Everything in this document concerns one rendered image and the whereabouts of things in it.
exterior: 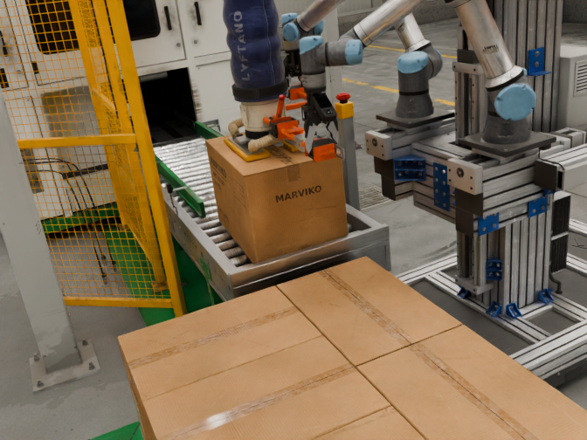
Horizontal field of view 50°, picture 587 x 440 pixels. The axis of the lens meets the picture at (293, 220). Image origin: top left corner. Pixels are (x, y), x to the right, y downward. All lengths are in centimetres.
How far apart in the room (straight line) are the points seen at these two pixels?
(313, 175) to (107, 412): 132
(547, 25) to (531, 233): 79
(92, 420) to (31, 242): 80
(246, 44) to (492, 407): 154
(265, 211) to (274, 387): 79
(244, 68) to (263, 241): 67
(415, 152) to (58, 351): 184
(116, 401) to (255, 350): 103
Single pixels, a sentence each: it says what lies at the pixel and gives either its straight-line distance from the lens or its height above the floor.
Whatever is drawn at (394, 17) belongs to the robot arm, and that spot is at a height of 146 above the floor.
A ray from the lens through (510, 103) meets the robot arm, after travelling 200.
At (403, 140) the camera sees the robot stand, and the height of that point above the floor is 97.
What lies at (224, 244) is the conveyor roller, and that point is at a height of 55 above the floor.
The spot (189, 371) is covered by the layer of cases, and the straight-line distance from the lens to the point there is 202.
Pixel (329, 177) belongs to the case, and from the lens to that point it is 247.
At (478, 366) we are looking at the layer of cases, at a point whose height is 54.
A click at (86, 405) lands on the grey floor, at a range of 296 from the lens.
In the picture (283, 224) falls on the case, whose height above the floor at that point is 72.
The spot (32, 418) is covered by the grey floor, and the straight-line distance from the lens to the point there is 301.
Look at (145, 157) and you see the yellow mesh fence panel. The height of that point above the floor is 90.
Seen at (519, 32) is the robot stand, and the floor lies 134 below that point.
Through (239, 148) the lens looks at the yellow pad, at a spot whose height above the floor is 97.
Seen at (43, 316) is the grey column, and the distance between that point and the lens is 308.
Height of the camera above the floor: 169
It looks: 23 degrees down
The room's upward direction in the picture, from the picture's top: 7 degrees counter-clockwise
